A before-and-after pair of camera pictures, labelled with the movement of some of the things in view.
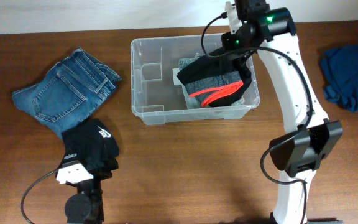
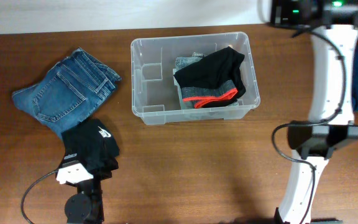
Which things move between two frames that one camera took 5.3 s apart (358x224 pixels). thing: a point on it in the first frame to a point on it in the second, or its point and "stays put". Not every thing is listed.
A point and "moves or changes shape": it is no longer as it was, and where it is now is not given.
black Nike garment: [96, 147] stays put
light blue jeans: [207, 83] to [183, 61]
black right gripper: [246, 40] to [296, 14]
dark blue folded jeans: [74, 87] stays put
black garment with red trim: [212, 65] moves or changes shape
